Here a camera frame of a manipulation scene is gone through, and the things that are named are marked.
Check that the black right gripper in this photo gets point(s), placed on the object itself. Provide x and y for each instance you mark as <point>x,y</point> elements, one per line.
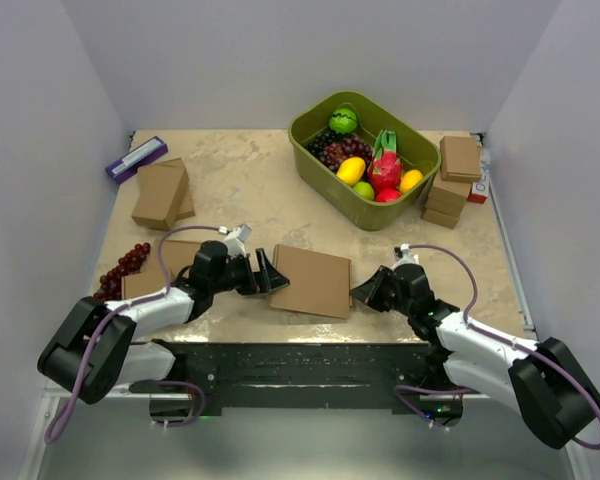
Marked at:
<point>369,292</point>

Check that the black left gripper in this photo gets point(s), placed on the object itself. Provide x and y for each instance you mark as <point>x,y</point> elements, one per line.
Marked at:
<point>270,278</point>

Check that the brown cardboard box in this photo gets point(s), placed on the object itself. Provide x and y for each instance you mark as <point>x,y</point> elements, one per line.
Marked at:
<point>319,283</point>

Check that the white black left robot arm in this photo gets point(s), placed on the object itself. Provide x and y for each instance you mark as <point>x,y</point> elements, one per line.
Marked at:
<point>95,347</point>

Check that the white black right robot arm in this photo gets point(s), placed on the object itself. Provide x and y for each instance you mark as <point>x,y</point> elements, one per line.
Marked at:
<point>542,382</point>

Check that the folded cardboard box lower left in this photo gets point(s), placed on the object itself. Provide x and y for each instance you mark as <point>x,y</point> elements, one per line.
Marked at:
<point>176,255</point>

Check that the cardboard box under upper left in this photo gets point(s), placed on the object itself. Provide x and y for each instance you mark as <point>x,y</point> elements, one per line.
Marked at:
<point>186,207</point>

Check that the folded cardboard box upper left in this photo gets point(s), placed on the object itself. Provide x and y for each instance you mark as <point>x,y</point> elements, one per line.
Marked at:
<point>159,199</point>

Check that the top cardboard box right stack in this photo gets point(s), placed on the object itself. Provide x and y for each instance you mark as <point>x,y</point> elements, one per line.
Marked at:
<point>460,159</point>

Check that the purple white flat box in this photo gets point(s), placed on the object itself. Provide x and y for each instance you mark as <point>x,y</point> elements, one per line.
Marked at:
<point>128,165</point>

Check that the red apple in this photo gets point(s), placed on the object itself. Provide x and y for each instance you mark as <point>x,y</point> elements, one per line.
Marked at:
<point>387,195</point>

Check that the green lime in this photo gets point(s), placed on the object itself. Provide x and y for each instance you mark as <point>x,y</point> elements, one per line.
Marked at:
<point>365,190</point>

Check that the lower cardboard boxes right stack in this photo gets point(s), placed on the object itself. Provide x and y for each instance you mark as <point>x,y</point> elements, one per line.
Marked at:
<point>445,202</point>

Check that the orange yellow fruit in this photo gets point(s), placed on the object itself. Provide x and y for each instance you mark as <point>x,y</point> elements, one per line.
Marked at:
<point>409,180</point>

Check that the pink dragon fruit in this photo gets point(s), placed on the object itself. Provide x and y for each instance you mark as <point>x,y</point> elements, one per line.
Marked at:
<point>385,170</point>

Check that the yellow mango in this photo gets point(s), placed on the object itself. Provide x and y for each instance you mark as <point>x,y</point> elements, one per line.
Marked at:
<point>351,170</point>

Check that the olive green plastic basket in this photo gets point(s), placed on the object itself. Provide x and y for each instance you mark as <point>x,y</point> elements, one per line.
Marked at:
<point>414,151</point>

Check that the dark purple grape bunch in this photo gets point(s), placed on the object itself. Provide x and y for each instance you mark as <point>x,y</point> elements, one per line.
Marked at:
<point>321,141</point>

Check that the red white small carton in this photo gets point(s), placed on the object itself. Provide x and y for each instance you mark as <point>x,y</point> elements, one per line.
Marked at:
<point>480,189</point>

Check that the red grape bunch in basket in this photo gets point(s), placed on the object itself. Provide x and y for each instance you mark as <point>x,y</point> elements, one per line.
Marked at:
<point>346,147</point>

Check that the red grape bunch on table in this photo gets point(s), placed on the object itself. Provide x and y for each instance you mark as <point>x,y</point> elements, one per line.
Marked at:
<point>110,284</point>

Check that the green black striped fruit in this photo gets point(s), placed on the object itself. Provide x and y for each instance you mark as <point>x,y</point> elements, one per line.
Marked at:
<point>343,121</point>

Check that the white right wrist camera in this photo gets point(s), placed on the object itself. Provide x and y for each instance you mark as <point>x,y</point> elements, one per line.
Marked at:
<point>403,255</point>

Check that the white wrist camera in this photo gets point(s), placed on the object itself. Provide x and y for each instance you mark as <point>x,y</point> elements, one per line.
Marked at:
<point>235,241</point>
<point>403,255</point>

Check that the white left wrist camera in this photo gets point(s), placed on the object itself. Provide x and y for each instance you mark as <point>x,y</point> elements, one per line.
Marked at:
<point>235,241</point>

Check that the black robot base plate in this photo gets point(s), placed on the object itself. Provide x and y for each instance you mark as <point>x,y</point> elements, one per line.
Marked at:
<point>310,376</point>

